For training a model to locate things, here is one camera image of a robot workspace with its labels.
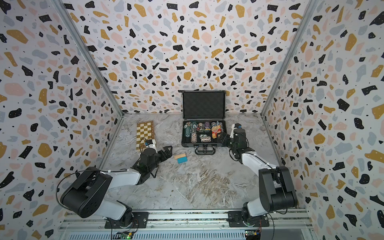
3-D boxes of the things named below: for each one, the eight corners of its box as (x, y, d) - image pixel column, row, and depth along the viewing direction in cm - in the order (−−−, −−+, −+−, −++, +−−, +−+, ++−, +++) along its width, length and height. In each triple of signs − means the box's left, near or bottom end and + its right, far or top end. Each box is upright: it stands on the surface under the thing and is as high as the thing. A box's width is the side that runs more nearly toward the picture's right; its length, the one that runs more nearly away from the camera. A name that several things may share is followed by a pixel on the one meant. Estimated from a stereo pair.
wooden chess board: (137, 151, 102) (135, 148, 99) (138, 126, 116) (136, 122, 113) (155, 148, 103) (154, 145, 101) (154, 123, 118) (153, 120, 115)
